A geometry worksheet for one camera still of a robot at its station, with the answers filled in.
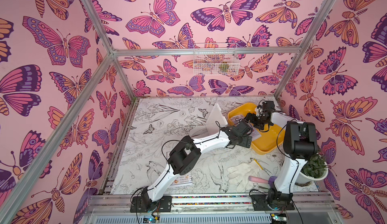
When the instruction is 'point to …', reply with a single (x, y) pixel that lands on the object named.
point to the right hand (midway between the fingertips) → (250, 121)
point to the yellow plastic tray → (270, 141)
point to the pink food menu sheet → (255, 133)
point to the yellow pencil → (255, 160)
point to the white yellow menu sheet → (182, 179)
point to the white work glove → (239, 175)
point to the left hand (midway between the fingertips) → (246, 140)
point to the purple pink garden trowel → (270, 181)
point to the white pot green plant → (315, 168)
